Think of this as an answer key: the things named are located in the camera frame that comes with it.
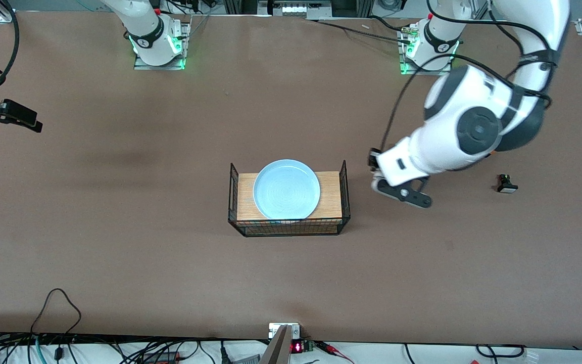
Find light blue round plate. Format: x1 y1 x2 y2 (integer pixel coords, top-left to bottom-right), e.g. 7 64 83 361
253 159 321 221

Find white lit equipment unit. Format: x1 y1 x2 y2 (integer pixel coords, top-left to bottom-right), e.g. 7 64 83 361
258 0 333 19

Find red clip lead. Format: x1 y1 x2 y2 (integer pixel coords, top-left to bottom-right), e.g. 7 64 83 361
315 341 355 364

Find small white box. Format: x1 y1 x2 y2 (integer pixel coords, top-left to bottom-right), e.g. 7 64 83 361
269 323 301 339

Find black power adapter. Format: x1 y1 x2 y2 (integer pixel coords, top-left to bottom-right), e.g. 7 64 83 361
142 351 181 364

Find wire rack with wooden shelf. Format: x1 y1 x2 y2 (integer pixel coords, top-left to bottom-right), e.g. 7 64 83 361
228 160 351 237

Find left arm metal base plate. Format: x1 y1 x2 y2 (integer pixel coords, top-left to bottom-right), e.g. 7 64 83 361
399 23 454 76

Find black push button switch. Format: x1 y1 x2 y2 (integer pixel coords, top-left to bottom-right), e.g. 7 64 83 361
496 173 519 194

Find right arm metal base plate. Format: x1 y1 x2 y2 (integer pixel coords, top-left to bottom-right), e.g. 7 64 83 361
134 15 191 71

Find black cable across table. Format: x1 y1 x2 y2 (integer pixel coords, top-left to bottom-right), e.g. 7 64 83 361
315 18 414 44

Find thin black looped cable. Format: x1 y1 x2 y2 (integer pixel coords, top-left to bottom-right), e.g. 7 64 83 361
30 288 82 337

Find black coiled cable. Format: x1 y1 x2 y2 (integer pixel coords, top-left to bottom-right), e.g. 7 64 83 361
475 344 527 360

